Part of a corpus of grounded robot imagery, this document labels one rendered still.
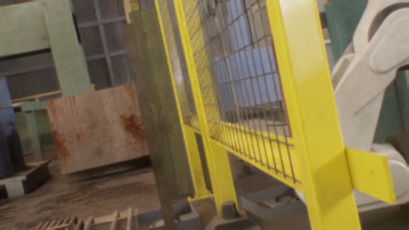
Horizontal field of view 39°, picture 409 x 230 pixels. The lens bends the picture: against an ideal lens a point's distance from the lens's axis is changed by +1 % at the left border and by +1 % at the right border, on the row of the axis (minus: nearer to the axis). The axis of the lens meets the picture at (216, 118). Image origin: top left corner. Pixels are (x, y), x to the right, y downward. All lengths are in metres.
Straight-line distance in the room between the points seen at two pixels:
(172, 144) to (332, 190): 2.45
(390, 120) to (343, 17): 0.46
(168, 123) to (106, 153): 1.71
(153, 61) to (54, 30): 8.23
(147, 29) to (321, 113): 2.49
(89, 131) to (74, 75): 6.46
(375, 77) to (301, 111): 0.57
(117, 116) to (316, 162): 4.11
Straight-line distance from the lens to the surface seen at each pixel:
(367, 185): 0.68
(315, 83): 0.70
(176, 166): 3.15
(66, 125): 4.78
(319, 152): 0.71
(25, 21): 11.50
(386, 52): 1.25
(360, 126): 1.29
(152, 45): 3.14
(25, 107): 8.51
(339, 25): 2.44
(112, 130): 4.77
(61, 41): 11.26
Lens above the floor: 0.55
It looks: 3 degrees down
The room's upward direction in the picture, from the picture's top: 12 degrees counter-clockwise
